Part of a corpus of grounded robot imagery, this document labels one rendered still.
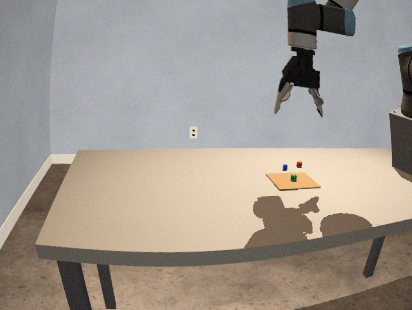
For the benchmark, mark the tan flat mat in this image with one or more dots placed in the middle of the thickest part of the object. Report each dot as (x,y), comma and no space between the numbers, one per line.
(283,181)

